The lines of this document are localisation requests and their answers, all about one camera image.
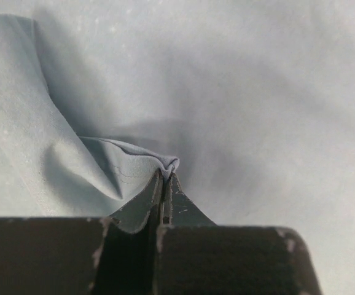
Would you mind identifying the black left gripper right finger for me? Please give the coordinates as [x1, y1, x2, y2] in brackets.
[154, 174, 321, 294]

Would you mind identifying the grey blue t shirt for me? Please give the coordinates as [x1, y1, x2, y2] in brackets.
[0, 1, 355, 294]

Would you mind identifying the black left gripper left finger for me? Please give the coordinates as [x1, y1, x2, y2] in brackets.
[0, 171, 163, 294]

